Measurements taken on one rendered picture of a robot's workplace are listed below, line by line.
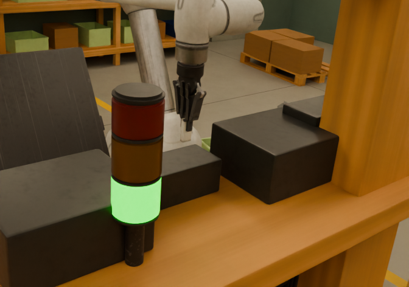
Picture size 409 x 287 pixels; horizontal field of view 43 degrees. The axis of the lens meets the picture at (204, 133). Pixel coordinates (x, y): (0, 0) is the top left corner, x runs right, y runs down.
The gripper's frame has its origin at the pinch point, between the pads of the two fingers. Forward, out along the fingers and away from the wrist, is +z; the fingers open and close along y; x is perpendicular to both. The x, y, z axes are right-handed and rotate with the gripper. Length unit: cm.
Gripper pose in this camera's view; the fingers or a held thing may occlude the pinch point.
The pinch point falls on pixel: (185, 129)
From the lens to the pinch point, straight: 150.7
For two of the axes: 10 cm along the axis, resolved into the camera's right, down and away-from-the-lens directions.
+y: -6.2, -3.5, 7.0
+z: -0.8, 9.2, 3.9
